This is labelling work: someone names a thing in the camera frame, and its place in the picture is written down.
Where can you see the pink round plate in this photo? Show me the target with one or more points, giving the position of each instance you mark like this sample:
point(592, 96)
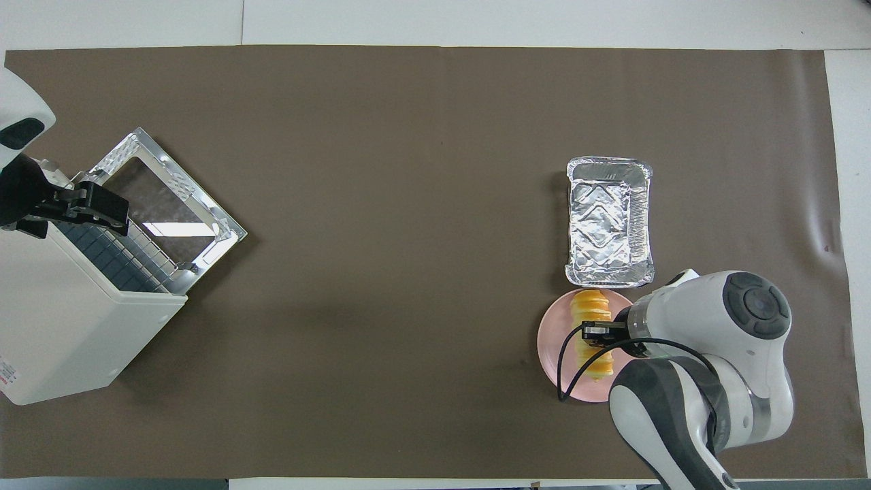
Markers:
point(554, 340)

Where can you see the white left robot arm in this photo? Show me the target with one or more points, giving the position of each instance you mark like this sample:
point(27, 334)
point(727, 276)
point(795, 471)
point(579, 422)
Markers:
point(20, 102)

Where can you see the aluminium foil tray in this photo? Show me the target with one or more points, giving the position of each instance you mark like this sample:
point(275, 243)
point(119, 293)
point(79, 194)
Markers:
point(605, 224)

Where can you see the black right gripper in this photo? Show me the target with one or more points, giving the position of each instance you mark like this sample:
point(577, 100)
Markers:
point(605, 335)

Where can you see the golden ridged bread loaf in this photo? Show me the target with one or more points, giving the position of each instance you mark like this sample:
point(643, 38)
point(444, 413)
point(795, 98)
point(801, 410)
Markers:
point(590, 306)

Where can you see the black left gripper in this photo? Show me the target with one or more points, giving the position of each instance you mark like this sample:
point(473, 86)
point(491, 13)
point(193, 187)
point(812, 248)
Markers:
point(88, 201)

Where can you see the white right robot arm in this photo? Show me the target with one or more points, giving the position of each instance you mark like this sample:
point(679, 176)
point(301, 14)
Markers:
point(721, 354)

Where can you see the cream toaster oven body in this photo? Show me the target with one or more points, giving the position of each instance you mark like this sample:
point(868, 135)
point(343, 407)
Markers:
point(61, 327)

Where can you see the glass oven door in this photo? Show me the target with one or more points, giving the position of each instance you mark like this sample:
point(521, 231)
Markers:
point(170, 197)

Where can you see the brown table mat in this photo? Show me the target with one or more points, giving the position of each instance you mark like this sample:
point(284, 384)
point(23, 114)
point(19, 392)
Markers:
point(374, 204)

